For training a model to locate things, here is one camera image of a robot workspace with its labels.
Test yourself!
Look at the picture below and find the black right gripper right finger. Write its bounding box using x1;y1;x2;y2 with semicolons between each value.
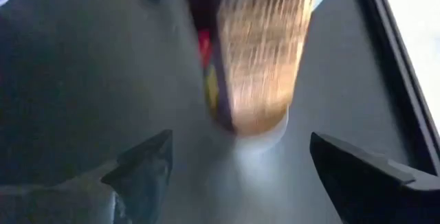
309;131;440;224

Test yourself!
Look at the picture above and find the black table frame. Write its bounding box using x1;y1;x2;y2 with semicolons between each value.
350;0;440;179

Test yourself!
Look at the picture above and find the yellow-lid spice jar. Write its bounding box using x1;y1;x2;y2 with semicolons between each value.
187;0;321;149

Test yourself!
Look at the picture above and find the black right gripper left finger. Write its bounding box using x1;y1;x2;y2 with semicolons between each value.
34;129;173;224

